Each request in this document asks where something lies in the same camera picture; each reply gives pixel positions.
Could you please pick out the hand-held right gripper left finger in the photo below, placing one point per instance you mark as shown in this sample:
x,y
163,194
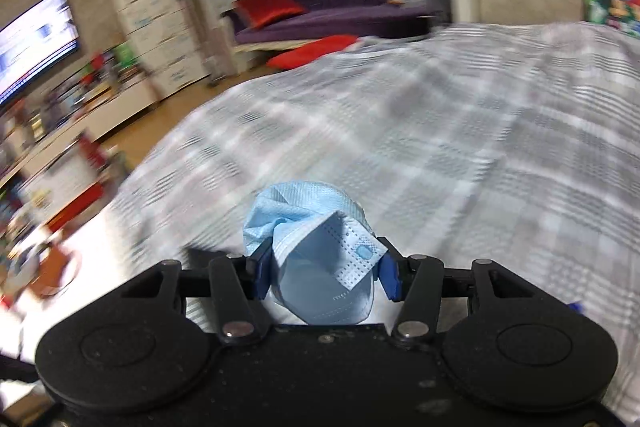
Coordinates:
x,y
260,272

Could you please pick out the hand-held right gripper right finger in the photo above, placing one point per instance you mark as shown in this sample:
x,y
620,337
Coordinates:
x,y
390,272

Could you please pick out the blue face mask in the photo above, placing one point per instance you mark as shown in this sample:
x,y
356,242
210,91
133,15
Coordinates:
x,y
320,267

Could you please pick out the grey plaid bedsheet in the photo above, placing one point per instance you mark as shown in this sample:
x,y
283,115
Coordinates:
x,y
450,132

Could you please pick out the red long pillow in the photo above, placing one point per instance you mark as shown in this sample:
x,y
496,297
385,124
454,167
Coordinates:
x,y
310,52

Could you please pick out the white low tv cabinet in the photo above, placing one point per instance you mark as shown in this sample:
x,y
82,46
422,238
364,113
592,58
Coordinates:
x,y
90,117

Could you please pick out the purple chaise sofa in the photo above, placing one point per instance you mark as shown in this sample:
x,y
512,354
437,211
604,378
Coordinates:
x,y
350,14

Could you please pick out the red square cushion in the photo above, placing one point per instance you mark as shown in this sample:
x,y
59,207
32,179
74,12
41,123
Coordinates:
x,y
270,7

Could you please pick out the white drawer cabinet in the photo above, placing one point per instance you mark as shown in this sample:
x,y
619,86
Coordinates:
x,y
155,27

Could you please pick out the wall television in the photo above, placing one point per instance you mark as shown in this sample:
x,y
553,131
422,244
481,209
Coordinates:
x,y
35,42

